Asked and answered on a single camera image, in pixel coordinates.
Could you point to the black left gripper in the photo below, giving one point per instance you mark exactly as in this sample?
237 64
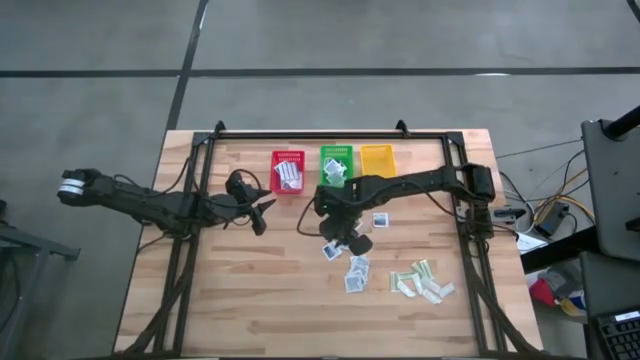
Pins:
240 202

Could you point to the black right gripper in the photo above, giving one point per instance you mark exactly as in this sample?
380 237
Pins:
340 227

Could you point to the blue striped bandage packet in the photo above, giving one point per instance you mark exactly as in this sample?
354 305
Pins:
289 171
295 184

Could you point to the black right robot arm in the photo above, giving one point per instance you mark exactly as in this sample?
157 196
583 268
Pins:
410 182

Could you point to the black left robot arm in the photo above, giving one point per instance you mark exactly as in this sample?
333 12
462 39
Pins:
150 202

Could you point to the red plastic basket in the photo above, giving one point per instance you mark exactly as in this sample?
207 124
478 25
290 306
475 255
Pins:
271 172

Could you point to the yellow plastic basket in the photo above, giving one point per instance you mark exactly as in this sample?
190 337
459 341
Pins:
378 160

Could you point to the green plastic basket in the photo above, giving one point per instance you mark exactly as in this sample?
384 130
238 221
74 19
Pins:
325 150

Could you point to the black elongated device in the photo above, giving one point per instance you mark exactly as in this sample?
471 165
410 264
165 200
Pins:
507 214

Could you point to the white paper sheet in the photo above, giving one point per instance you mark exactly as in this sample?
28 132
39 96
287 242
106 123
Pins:
530 243

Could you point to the black power box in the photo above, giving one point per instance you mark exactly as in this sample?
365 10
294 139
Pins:
552 220

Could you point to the red fabric item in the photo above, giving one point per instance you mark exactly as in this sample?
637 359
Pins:
542 294

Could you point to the grey metal stand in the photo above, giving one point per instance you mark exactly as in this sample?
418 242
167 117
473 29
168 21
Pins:
30 245

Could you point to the yellow and blue item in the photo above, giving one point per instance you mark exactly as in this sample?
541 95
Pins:
572 305

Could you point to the grey computer desk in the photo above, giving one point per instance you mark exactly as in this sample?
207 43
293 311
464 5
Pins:
615 190

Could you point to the black pole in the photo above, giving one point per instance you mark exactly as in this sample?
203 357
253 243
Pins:
622 125

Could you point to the black computer keyboard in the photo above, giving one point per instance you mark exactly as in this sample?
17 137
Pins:
622 340

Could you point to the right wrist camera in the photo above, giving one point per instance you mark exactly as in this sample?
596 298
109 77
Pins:
360 245

